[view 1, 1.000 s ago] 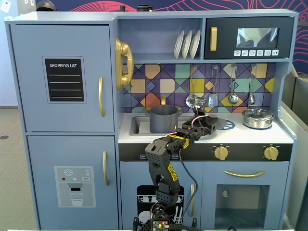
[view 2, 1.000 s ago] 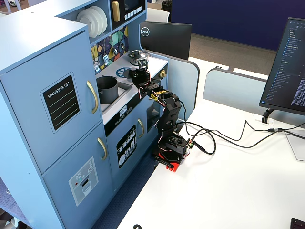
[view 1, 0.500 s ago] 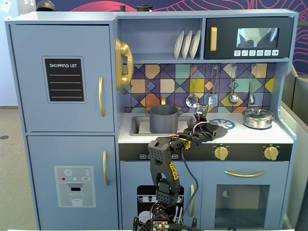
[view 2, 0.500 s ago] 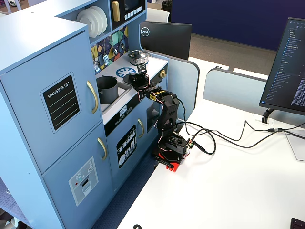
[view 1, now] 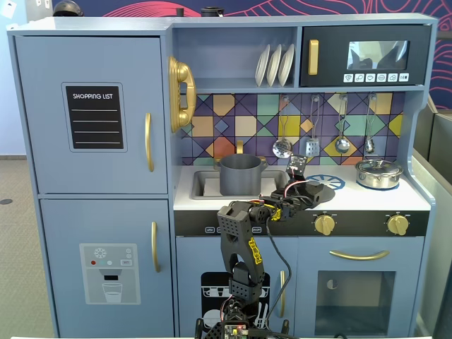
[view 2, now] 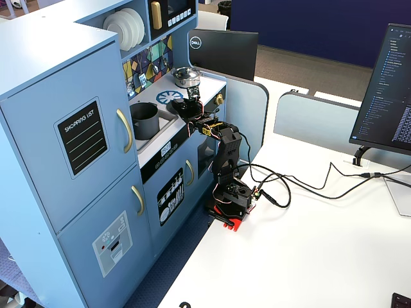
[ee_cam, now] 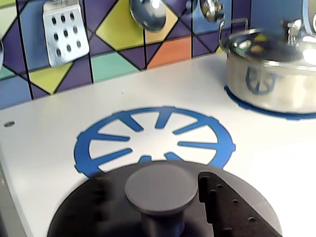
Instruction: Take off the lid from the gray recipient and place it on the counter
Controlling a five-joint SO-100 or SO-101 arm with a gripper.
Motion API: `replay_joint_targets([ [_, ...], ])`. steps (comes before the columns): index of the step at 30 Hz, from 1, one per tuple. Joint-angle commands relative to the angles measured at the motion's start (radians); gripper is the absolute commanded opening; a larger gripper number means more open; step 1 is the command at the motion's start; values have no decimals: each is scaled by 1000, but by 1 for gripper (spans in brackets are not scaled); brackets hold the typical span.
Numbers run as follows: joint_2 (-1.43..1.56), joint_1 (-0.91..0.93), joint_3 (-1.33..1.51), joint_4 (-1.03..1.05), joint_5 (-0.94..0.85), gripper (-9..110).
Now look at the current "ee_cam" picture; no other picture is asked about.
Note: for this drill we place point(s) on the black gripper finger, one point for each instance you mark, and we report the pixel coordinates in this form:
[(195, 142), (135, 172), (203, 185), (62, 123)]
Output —
[(227, 212), (101, 192)]

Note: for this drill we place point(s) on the shiny steel pot lid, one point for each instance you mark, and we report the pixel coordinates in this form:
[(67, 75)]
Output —
[(269, 49)]

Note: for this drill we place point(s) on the blue burner print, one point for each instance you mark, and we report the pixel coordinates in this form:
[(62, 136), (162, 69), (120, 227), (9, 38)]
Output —
[(98, 129)]

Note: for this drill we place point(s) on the blue wooden toy kitchen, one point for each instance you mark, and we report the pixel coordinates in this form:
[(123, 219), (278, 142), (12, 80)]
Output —
[(172, 84)]

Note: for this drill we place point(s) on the slotted metal spatula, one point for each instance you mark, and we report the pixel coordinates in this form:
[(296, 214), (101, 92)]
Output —
[(65, 37)]

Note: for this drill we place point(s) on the metal spoon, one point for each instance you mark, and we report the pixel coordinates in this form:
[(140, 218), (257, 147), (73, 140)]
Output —
[(148, 17)]

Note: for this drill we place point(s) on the metal ladle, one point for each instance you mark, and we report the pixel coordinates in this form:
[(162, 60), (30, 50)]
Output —
[(212, 11)]

